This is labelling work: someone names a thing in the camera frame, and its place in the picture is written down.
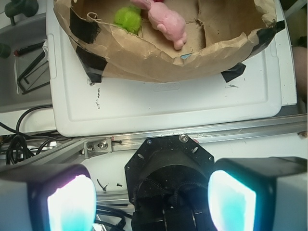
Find aluminium frame rail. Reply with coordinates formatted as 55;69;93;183
0;114;308;169

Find white plastic tray lid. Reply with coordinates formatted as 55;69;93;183
46;1;297;137

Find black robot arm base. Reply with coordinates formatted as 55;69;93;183
125;144;215;231

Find green plush animal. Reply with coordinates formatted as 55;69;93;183
114;6;141;35

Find silver corner bracket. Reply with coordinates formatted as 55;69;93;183
84;138;113;159

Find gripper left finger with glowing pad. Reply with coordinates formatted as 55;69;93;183
0;164;97;231

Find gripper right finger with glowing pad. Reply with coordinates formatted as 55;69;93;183
207;156;308;231

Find black floor cables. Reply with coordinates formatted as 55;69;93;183
0;105;63;166

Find black allen keys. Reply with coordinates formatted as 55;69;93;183
17;51;50;95

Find brown paper bag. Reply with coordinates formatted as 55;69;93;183
53;0;285;83

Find pink plush bunny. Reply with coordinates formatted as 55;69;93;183
130;0;187;51

